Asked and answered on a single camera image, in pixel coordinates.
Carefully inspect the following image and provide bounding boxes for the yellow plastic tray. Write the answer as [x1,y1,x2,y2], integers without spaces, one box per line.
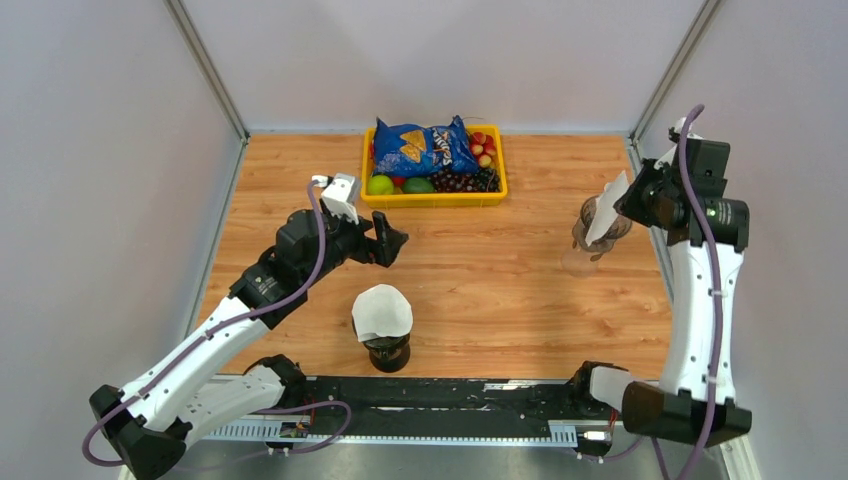
[360,124,509,210]

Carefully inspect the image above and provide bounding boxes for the white paper coffee filter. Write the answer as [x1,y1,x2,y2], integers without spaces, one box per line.
[351,284,413,342]

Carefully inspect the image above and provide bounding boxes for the red peaches bunch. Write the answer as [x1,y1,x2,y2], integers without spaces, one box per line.
[468,131,497,168]

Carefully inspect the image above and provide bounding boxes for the clear glass carafe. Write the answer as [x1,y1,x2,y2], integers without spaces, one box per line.
[561,240,611,278]

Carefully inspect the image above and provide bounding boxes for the dark purple grapes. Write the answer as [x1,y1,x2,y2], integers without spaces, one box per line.
[428,168,501,193]

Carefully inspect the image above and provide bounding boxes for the dark coffee dripper on stand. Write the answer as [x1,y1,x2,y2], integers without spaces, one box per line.
[351,319,412,373]

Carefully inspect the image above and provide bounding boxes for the blue chips bag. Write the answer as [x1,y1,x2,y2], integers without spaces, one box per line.
[372,115,480,178]

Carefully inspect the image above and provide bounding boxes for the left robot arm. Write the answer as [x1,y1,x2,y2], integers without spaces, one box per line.
[89,209,409,479]

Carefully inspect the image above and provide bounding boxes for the dark green avocado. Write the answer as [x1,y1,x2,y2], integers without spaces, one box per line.
[401,177,436,194]

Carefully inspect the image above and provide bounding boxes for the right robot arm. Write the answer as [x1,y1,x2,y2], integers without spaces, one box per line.
[570,136,753,447]

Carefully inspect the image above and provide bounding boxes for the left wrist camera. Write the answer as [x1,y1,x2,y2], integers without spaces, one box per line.
[311,173,362,225]

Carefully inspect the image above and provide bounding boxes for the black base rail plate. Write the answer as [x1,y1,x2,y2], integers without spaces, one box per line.
[279,376,612,441]

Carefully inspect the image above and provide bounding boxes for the light green apple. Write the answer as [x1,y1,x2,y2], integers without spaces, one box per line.
[366,175,395,196]

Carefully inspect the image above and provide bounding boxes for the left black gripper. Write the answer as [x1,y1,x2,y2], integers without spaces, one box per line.
[301,204,409,287]

